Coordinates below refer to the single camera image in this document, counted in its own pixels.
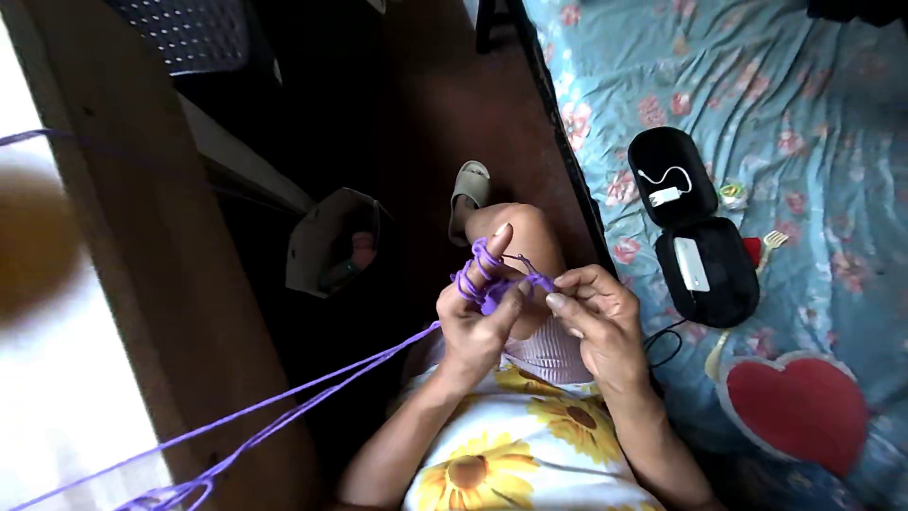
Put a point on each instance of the person's right hand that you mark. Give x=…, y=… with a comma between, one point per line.
x=611, y=337

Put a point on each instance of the beige bag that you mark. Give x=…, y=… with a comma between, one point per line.
x=312, y=238

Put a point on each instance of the cream fork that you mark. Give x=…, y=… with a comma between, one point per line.
x=774, y=242

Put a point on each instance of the purple yarn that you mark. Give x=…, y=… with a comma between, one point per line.
x=305, y=407

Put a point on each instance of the purple crochet piece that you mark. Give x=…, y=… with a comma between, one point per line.
x=491, y=301

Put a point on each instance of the thin metal crochet hook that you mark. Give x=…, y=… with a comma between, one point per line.
x=526, y=264

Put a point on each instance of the person's left forearm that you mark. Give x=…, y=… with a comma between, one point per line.
x=415, y=440

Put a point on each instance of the small red item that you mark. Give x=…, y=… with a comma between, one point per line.
x=752, y=250

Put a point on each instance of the grey perforated plastic basket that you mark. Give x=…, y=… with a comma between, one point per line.
x=206, y=35

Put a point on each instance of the red heart pillow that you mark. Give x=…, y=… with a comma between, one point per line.
x=798, y=408

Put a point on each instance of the black hard-shell case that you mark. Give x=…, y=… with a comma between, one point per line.
x=734, y=284

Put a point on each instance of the pink item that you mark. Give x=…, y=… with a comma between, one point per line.
x=363, y=250

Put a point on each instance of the white rectangular power bank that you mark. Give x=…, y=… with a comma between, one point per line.
x=692, y=265

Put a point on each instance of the beige slipper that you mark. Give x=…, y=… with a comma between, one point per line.
x=474, y=186

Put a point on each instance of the grey board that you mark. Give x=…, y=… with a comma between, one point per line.
x=234, y=156

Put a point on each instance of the blue floral bed sheet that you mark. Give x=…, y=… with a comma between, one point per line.
x=816, y=213

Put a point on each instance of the person's left thumb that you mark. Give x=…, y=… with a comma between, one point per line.
x=509, y=309

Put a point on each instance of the person's right forearm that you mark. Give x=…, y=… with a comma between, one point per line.
x=660, y=447

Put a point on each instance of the person's left index finger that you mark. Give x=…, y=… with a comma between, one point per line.
x=488, y=259

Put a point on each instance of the person's right thumb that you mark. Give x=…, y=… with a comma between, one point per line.
x=576, y=316

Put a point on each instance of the person's body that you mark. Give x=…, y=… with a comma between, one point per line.
x=511, y=454

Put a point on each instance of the person's left hand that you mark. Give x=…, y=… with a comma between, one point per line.
x=469, y=344

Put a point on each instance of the person's legs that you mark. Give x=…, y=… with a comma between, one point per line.
x=528, y=238

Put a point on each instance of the small yellow green wrapper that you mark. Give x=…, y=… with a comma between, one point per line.
x=733, y=193

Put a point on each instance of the person's right index finger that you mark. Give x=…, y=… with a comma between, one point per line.
x=592, y=275

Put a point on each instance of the brown wooden frame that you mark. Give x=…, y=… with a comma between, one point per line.
x=142, y=270

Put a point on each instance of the bed with dark frame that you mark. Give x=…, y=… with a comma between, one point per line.
x=550, y=106

